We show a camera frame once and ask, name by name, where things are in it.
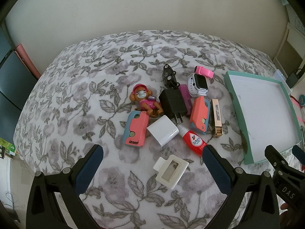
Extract green packets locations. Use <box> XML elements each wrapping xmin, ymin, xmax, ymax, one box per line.
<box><xmin>0</xmin><ymin>137</ymin><xmax>17</xmax><ymax>159</ymax></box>

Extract coral and blue case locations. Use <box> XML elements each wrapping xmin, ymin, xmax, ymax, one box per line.
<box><xmin>124</xmin><ymin>111</ymin><xmax>150</xmax><ymax>148</ymax></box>
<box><xmin>189</xmin><ymin>96</ymin><xmax>211</xmax><ymax>135</ymax></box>

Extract white charger plug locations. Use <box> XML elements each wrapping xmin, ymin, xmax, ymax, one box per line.
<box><xmin>146</xmin><ymin>115</ymin><xmax>179</xmax><ymax>148</ymax></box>

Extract black charger plug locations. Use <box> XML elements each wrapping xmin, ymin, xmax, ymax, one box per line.
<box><xmin>158</xmin><ymin>89</ymin><xmax>188</xmax><ymax>125</ymax></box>

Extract white power strip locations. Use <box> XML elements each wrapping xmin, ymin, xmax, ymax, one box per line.
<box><xmin>274</xmin><ymin>69</ymin><xmax>291</xmax><ymax>95</ymax></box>

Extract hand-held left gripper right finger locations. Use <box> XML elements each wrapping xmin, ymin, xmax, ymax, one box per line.
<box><xmin>204</xmin><ymin>145</ymin><xmax>280</xmax><ymax>229</ymax></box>

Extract pink crochet mat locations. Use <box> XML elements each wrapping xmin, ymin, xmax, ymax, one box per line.
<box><xmin>289</xmin><ymin>95</ymin><xmax>305</xmax><ymax>126</ymax></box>

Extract pink board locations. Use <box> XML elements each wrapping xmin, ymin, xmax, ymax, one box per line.
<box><xmin>15</xmin><ymin>43</ymin><xmax>41</xmax><ymax>80</ymax></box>

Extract dark cabinet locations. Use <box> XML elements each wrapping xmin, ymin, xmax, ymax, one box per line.
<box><xmin>0</xmin><ymin>20</ymin><xmax>31</xmax><ymax>118</ymax></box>

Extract pink toy dog figure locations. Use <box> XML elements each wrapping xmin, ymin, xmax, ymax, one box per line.
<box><xmin>129</xmin><ymin>84</ymin><xmax>164</xmax><ymax>118</ymax></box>

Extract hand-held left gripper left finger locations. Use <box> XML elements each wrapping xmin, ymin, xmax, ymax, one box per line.
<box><xmin>26</xmin><ymin>144</ymin><xmax>104</xmax><ymax>229</ymax></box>

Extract black power adapter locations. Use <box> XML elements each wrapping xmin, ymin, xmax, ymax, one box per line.
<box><xmin>285</xmin><ymin>73</ymin><xmax>299</xmax><ymax>88</ymax></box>

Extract pink smartwatch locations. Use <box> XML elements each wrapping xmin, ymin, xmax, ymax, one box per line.
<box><xmin>195</xmin><ymin>65</ymin><xmax>214</xmax><ymax>79</ymax></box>

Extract floral blanket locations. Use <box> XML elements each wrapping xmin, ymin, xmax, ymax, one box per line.
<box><xmin>13</xmin><ymin>30</ymin><xmax>305</xmax><ymax>229</ymax></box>

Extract white hair claw clip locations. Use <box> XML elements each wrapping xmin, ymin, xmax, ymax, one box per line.
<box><xmin>153</xmin><ymin>155</ymin><xmax>189</xmax><ymax>191</ymax></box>

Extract teal-rimmed white tray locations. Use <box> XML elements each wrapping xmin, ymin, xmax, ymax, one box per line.
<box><xmin>223</xmin><ymin>71</ymin><xmax>303</xmax><ymax>165</ymax></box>

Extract white smartwatch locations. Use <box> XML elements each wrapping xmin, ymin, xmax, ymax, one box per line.
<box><xmin>188</xmin><ymin>73</ymin><xmax>208</xmax><ymax>96</ymax></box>

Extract black toy car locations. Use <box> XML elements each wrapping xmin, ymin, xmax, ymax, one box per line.
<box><xmin>162</xmin><ymin>64</ymin><xmax>181</xmax><ymax>89</ymax></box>

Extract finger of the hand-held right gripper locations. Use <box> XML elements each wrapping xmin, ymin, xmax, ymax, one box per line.
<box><xmin>264</xmin><ymin>145</ymin><xmax>289</xmax><ymax>173</ymax></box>
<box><xmin>293</xmin><ymin>145</ymin><xmax>305</xmax><ymax>172</ymax></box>

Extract red squeeze bottle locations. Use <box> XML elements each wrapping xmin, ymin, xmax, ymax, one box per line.
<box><xmin>176</xmin><ymin>123</ymin><xmax>208</xmax><ymax>158</ymax></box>

